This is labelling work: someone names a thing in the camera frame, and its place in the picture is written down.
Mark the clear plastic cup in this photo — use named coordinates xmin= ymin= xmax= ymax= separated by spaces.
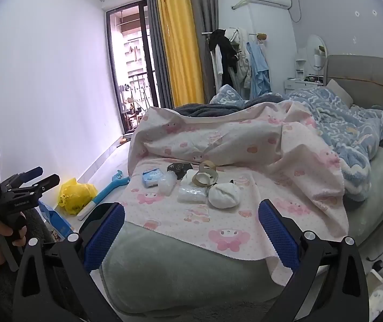
xmin=158 ymin=172 xmax=175 ymax=196

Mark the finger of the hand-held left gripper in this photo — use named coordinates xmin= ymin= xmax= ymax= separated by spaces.
xmin=10 ymin=167 xmax=44 ymax=185
xmin=12 ymin=174 xmax=60 ymax=197

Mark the pink printed sheet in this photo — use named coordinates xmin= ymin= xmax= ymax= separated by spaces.
xmin=128 ymin=102 xmax=350 ymax=286

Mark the grey headboard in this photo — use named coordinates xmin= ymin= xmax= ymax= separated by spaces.
xmin=326 ymin=54 xmax=383 ymax=115

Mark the beige pillow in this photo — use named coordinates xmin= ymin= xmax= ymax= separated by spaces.
xmin=326 ymin=79 xmax=355 ymax=108

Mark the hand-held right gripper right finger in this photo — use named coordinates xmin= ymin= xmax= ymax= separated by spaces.
xmin=258 ymin=199 xmax=370 ymax=322

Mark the round white mirror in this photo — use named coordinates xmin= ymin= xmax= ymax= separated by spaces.
xmin=307 ymin=34 xmax=328 ymax=68

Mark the white jacket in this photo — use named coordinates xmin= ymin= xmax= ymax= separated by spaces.
xmin=230 ymin=28 xmax=254 ymax=91

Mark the blue long-handled toy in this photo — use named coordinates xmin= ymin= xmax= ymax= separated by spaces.
xmin=77 ymin=170 xmax=130 ymax=220

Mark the white shirt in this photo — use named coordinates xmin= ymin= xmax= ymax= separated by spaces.
xmin=210 ymin=45 xmax=224 ymax=89

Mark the clear plastic bag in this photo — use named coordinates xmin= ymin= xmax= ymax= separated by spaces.
xmin=177 ymin=186 xmax=210 ymax=204

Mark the white dresser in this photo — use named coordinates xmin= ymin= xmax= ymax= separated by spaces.
xmin=284 ymin=58 xmax=328 ymax=93

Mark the blue patterned blanket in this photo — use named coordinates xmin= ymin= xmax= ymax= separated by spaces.
xmin=210 ymin=85 xmax=383 ymax=202

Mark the yellow curtain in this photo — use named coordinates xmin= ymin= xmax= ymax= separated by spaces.
xmin=154 ymin=0 xmax=205 ymax=108

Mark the white bin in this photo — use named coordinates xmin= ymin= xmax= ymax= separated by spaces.
xmin=366 ymin=268 xmax=383 ymax=322

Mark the black garment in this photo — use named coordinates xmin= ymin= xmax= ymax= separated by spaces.
xmin=208 ymin=30 xmax=239 ymax=86

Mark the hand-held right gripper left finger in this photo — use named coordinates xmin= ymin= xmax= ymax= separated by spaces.
xmin=12 ymin=203 xmax=127 ymax=322

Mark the black framed balcony door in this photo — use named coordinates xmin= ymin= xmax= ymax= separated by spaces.
xmin=106 ymin=2 xmax=160 ymax=133

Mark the white cloth ball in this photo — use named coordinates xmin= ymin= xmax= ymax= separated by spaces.
xmin=208 ymin=183 xmax=241 ymax=209

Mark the blue tissue packet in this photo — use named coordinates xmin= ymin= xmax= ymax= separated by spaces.
xmin=142 ymin=169 xmax=164 ymax=188

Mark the black packet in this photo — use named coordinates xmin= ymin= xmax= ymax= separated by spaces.
xmin=167 ymin=163 xmax=194 ymax=180

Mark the grey curtain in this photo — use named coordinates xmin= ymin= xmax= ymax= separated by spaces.
xmin=191 ymin=0 xmax=219 ymax=104
xmin=146 ymin=0 xmax=175 ymax=109

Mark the blue box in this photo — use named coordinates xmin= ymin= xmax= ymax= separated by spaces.
xmin=39 ymin=201 xmax=74 ymax=239

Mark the yellow plastic bag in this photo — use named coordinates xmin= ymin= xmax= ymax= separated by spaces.
xmin=57 ymin=178 xmax=98 ymax=215

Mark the clothes rack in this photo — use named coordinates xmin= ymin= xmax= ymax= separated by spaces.
xmin=201 ymin=28 xmax=269 ymax=101

